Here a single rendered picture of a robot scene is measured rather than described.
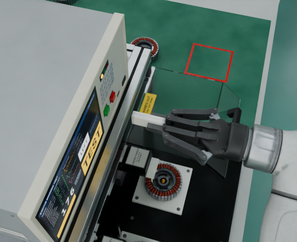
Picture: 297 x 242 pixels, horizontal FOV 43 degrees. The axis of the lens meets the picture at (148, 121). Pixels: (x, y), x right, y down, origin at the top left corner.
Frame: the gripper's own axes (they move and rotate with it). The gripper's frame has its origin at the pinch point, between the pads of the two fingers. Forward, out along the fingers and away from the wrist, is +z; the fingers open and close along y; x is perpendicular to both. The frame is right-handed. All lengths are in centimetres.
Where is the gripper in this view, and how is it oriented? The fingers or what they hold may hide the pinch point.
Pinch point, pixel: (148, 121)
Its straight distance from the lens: 79.2
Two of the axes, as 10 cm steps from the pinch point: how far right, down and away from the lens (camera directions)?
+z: -9.6, -2.3, 1.5
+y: 2.7, -8.2, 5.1
